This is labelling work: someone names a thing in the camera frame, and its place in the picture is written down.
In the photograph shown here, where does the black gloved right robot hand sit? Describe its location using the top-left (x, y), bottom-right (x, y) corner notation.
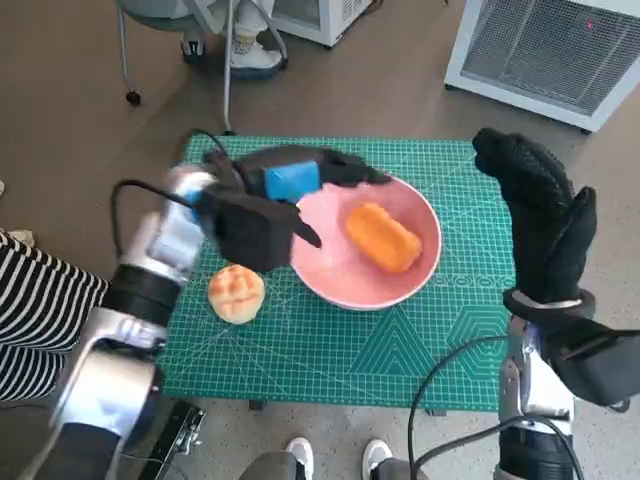
top-left (472, 127), bottom-right (599, 305)

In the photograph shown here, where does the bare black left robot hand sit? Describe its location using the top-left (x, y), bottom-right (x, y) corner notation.
top-left (232, 144), bottom-right (394, 203)

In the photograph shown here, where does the oblong toy bread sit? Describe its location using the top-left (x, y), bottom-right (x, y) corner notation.
top-left (344, 201), bottom-right (424, 274)

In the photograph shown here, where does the pink bowl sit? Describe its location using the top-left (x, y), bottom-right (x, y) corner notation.
top-left (289, 172), bottom-right (444, 312)

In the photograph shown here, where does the round scored toy bread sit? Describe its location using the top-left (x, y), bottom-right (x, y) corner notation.
top-left (208, 264), bottom-right (266, 325)

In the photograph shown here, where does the silver metal leg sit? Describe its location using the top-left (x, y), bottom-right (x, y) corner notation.
top-left (222, 0), bottom-right (240, 135)

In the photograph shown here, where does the person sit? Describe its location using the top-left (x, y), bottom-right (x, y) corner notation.
top-left (0, 228), bottom-right (111, 401)
top-left (182, 0), bottom-right (286, 79)
top-left (239, 438), bottom-right (419, 480)

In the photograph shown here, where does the small white cabinet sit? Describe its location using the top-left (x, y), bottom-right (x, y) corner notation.
top-left (269, 0), bottom-right (381, 49)

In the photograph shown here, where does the green cutting mat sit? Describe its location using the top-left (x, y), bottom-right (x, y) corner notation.
top-left (159, 130), bottom-right (584, 414)

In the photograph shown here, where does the large white mesh cabinet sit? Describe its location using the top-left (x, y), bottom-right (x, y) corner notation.
top-left (443, 0), bottom-right (640, 134)

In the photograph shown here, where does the black case with metal latch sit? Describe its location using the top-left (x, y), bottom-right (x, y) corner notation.
top-left (132, 399), bottom-right (209, 480)

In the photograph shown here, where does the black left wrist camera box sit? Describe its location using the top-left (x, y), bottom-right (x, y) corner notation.
top-left (191, 183), bottom-right (324, 275)

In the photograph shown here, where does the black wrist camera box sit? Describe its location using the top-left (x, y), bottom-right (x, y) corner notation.
top-left (191, 183), bottom-right (324, 275)
top-left (542, 314), bottom-right (640, 407)

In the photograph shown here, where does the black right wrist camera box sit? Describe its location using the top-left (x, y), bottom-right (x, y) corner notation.
top-left (542, 314), bottom-right (640, 407)

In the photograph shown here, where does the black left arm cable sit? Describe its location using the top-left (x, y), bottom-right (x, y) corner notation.
top-left (110, 128), bottom-right (236, 254)

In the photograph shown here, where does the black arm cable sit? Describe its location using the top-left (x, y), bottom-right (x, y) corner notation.
top-left (407, 334), bottom-right (599, 480)
top-left (110, 128), bottom-right (236, 254)

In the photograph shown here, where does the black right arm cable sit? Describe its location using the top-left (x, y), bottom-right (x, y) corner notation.
top-left (407, 334), bottom-right (599, 480)

